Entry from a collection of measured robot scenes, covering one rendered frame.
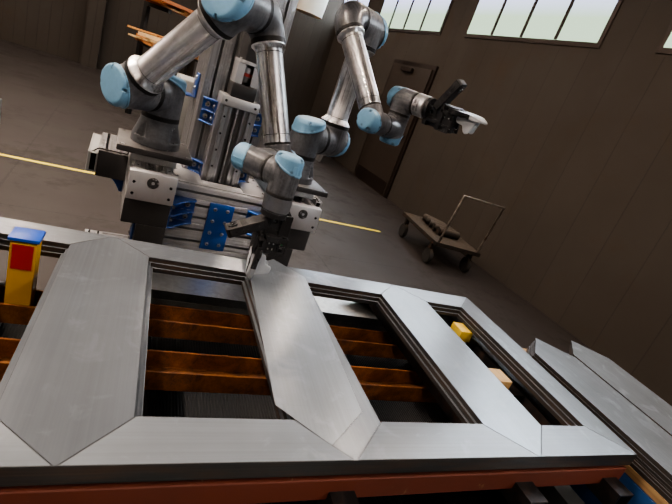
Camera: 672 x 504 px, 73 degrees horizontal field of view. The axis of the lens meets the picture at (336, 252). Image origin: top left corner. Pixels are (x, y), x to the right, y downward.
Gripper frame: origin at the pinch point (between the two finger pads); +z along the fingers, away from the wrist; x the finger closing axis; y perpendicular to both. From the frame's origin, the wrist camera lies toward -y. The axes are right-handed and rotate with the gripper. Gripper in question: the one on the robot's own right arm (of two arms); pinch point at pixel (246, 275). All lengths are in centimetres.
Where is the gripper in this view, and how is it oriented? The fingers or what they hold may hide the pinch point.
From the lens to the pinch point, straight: 127.4
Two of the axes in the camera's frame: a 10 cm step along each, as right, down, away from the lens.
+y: 8.9, 1.8, 4.2
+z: -3.3, 8.9, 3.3
